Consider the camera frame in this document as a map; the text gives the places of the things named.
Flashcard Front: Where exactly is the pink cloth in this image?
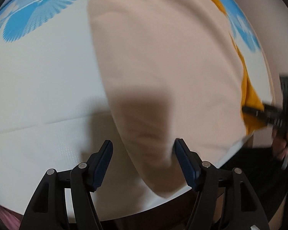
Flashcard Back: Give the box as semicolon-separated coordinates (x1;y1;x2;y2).
0;205;23;229

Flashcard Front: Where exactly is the beige and mustard jacket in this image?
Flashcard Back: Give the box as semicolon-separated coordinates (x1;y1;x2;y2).
88;0;264;198

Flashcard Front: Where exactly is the person's right hand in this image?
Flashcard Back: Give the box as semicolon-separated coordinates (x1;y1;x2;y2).
271;127;288;160

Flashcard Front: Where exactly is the white blue patterned bed sheet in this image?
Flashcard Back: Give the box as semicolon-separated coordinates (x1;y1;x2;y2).
0;0;274;221

